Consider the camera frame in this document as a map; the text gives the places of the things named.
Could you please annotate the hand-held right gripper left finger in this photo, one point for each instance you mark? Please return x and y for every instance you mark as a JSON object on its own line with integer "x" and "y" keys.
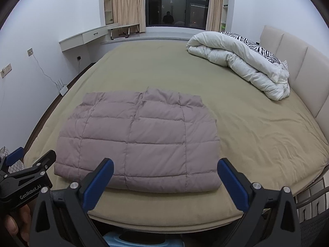
{"x": 100, "y": 182}

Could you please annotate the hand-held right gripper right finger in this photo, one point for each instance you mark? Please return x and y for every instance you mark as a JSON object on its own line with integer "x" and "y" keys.
{"x": 231, "y": 182}

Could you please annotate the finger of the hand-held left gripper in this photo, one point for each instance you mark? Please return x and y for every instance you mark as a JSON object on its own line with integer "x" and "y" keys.
{"x": 14, "y": 156}
{"x": 46, "y": 160}

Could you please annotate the mauve puffer jacket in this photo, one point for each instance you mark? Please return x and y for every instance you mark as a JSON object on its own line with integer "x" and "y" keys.
{"x": 141, "y": 144}

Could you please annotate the person's left hand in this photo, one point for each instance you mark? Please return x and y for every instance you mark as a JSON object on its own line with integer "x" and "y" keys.
{"x": 15, "y": 223}

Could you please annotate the grey patterned basket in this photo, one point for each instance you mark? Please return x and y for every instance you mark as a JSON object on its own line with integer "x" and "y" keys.
{"x": 16, "y": 166}

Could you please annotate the bed with beige sheet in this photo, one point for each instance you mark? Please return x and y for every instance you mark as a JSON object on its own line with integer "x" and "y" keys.
{"x": 257, "y": 133}

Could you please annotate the white router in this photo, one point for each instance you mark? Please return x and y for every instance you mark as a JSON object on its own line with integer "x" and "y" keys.
{"x": 63, "y": 89}

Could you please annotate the white drawer cabinet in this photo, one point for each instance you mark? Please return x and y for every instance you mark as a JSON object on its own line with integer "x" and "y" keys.
{"x": 314, "y": 187}

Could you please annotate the black mesh chair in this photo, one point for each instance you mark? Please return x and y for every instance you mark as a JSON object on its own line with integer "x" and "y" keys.
{"x": 313, "y": 229}

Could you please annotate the white duvet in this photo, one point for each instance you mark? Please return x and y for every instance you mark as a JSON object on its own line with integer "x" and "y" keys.
{"x": 244, "y": 64}

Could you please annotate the zebra print pillow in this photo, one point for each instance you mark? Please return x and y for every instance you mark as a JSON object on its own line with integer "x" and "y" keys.
{"x": 254, "y": 45}

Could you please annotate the beige padded headboard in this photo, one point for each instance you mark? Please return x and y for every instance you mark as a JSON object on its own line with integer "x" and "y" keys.
{"x": 295, "y": 54}

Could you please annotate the beige curtain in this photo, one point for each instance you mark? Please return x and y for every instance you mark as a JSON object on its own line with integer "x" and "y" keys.
{"x": 128, "y": 5}
{"x": 215, "y": 5}

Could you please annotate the dark window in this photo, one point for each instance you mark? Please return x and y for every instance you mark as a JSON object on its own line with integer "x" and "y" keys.
{"x": 177, "y": 0}

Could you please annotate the beige wall socket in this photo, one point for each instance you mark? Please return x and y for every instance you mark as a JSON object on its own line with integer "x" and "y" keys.
{"x": 4, "y": 71}
{"x": 30, "y": 52}

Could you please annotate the white wall desk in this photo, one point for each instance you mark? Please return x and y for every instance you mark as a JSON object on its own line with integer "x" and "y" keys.
{"x": 87, "y": 36}

